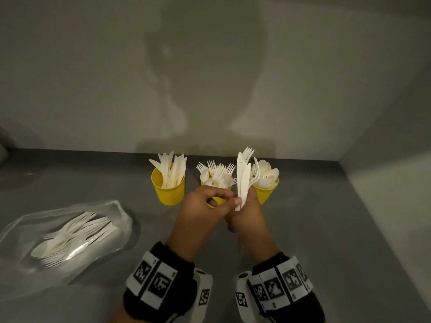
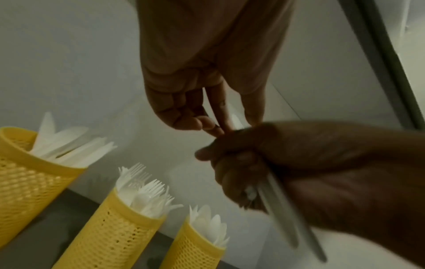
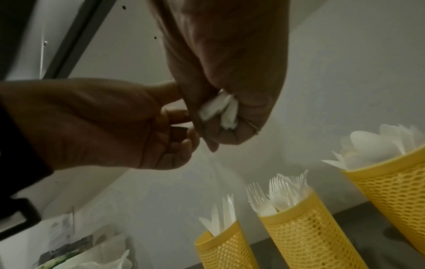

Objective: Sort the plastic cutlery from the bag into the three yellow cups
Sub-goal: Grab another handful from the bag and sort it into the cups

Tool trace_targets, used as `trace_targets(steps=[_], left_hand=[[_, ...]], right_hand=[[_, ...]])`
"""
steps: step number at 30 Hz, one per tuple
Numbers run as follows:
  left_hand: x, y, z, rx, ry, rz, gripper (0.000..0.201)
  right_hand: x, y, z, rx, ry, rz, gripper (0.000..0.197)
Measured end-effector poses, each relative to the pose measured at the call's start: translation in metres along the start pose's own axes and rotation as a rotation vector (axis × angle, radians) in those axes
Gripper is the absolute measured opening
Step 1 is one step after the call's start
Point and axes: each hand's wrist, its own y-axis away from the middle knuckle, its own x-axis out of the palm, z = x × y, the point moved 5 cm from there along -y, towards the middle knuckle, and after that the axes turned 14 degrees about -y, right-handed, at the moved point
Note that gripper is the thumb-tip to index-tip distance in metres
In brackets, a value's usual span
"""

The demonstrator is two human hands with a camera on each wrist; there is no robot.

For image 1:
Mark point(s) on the person's left hand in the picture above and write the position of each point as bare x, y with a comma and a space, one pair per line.
195, 215

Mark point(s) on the person's right hand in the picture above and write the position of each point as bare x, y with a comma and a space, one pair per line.
251, 220

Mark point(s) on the person's right fingers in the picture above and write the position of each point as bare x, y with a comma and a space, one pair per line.
230, 222

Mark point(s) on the person's left thumb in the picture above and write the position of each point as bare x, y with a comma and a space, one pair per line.
230, 204

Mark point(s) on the long white plastic knife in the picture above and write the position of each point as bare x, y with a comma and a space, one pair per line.
239, 178

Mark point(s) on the white plastic fork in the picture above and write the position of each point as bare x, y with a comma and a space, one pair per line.
256, 173
248, 153

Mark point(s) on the person's right forearm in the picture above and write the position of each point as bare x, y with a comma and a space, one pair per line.
259, 245

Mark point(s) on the person's left forearm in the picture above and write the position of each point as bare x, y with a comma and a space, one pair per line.
183, 245

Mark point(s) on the yellow cup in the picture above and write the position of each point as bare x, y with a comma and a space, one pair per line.
168, 195
220, 199
264, 195

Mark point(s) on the bunch of white plastic forks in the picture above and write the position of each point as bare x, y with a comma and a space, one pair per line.
217, 176

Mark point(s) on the bunch of white plastic spoons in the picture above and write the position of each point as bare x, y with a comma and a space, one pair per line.
267, 174

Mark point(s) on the bunch of white plastic knives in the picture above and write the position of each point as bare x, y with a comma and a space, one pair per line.
171, 171

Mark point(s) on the black marker wrist band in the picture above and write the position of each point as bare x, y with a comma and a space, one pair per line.
286, 289
158, 282

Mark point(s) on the pile of white plastic cutlery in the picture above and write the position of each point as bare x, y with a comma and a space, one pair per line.
67, 238

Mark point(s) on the clear plastic bag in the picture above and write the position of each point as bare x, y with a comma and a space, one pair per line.
20, 275

